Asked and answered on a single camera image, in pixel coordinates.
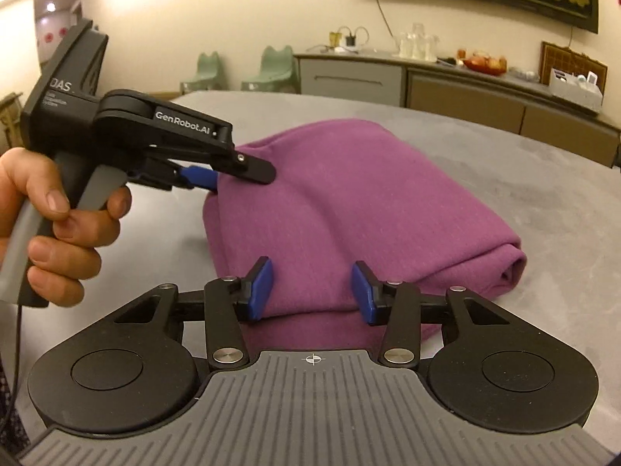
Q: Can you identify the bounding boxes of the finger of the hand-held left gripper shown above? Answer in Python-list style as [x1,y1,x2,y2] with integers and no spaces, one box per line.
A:
[208,147,278,186]
[138,155,220,193]

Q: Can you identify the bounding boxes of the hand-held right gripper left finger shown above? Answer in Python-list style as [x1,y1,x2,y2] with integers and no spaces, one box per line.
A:
[114,256,273,370]

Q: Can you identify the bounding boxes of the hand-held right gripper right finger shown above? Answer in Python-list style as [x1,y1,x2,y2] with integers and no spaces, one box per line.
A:
[352,259,510,370]

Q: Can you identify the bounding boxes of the purple sweatpants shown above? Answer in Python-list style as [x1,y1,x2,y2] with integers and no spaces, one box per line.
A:
[201,119,528,350]

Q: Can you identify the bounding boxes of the person's left hand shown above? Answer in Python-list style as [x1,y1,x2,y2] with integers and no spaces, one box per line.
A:
[0,147,133,294]

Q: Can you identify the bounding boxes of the wooden rack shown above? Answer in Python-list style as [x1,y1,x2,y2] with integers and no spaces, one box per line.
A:
[0,92,23,147]

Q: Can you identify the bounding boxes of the large green plastic chair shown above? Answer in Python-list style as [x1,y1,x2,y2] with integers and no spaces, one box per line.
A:
[241,45,297,94]

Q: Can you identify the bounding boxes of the small green plastic chair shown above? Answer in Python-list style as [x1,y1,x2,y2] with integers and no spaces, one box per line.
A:
[180,52,229,95]

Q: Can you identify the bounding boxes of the white power strip with chargers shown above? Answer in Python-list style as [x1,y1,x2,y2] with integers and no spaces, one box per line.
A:
[336,26,369,54]

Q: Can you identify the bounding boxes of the clear glass cup rack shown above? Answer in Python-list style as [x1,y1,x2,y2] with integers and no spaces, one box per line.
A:
[398,23,440,62]

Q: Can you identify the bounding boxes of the long grey brown cabinet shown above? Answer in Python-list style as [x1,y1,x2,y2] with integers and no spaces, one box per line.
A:
[292,49,621,168]

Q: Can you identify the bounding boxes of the red fruit plate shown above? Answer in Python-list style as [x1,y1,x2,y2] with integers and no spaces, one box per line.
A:
[463,52,508,77]

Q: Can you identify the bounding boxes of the white storage box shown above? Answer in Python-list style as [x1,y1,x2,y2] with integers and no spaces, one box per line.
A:
[550,69,604,112]

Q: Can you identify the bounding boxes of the brown framed board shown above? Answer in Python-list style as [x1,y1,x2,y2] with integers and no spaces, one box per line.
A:
[540,41,609,89]

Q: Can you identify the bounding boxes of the black wall cable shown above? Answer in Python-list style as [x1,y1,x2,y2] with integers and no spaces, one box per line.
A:
[371,0,397,40]

